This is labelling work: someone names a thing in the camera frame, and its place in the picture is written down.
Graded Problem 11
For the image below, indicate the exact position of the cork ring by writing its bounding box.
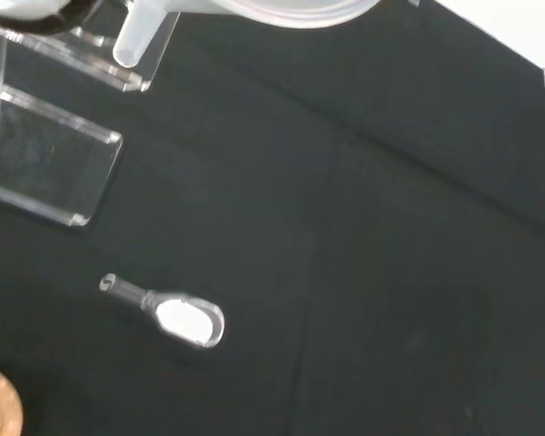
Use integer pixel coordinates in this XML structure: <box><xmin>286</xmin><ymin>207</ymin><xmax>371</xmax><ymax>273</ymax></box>
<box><xmin>0</xmin><ymin>364</ymin><xmax>25</xmax><ymax>436</ymax></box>

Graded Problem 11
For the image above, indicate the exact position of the glass weighing funnel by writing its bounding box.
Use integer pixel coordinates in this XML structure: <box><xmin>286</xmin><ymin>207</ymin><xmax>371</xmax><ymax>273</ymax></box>
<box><xmin>98</xmin><ymin>272</ymin><xmax>226</xmax><ymax>351</ymax></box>

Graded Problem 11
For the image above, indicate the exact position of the black bench cloth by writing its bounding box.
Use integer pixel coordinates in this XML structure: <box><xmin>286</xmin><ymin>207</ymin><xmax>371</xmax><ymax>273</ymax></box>
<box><xmin>0</xmin><ymin>0</ymin><xmax>545</xmax><ymax>436</ymax></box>

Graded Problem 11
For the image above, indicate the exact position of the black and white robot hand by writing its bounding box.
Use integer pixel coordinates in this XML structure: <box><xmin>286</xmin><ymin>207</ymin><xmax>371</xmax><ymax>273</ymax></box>
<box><xmin>0</xmin><ymin>0</ymin><xmax>106</xmax><ymax>38</ymax></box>

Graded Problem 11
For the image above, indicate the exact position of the clear acrylic funnel stand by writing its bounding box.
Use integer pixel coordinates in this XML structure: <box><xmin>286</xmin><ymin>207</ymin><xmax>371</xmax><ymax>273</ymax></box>
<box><xmin>0</xmin><ymin>9</ymin><xmax>182</xmax><ymax>229</ymax></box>

